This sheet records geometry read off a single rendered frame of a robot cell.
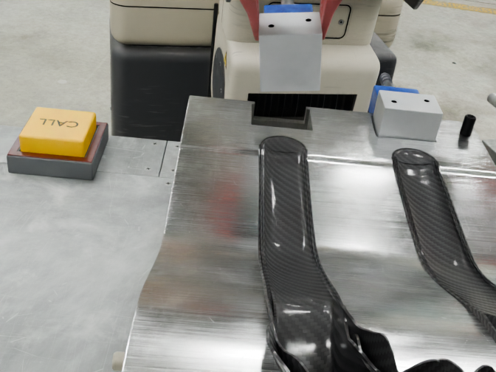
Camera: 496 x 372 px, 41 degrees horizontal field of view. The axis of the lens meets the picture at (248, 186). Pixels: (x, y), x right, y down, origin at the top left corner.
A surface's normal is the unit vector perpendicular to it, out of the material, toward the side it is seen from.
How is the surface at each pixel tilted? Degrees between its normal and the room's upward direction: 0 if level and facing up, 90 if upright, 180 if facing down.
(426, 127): 90
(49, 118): 0
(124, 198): 0
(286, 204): 3
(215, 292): 24
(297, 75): 99
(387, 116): 90
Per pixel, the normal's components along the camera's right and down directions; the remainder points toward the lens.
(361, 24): 0.17, 0.67
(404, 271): 0.10, -0.97
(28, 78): 0.10, -0.83
